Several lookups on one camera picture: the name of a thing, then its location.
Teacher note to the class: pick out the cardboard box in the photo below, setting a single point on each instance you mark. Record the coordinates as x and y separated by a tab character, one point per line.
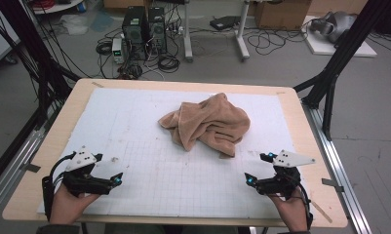
281	14

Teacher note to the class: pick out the grey tape strip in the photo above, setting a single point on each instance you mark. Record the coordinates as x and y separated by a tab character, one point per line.
33	168
332	184

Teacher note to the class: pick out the brown towel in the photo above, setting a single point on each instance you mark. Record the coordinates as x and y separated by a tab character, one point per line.
209	122

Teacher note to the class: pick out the round white table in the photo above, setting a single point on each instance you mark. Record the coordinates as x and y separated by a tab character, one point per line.
58	7

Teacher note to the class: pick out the grey robot part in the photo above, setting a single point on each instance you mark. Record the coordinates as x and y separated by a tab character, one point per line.
336	24

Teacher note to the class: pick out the aluminium rail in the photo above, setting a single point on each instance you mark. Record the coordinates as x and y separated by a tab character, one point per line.
17	162
336	169

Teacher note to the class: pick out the clear plastic sheet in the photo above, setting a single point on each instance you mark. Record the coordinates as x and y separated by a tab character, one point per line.
73	25

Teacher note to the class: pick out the white desk frame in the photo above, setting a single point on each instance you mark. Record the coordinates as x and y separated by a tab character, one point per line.
242	39

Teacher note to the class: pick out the person's left hand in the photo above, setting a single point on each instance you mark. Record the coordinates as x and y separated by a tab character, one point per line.
68	204

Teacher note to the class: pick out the white power supply unit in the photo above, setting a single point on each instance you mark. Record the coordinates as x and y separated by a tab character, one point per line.
118	50

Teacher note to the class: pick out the person's right hand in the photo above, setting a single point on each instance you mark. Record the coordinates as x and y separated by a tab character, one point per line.
292	211

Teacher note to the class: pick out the white equipment case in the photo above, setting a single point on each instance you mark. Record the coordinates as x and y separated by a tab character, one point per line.
1	42

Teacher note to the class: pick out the large black computer tower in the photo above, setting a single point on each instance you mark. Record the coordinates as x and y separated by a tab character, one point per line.
134	32

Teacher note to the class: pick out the slim black computer tower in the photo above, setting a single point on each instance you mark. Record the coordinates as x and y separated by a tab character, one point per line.
157	31

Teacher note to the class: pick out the flat black device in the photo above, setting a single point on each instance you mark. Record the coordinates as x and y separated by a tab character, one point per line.
225	22

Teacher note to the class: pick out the white grid mat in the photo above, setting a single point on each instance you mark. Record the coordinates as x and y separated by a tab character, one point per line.
144	182

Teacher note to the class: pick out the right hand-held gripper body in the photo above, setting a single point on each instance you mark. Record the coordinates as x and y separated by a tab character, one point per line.
285	182

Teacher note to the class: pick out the white floor board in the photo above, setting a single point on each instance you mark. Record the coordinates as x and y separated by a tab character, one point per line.
323	48

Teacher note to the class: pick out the thin wooden strip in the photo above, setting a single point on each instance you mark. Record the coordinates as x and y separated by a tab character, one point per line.
321	212

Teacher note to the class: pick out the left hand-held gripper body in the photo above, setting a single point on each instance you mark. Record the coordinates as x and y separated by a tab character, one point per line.
81	159

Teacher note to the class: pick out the black metal frame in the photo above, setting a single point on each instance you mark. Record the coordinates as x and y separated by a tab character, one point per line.
345	45
37	55

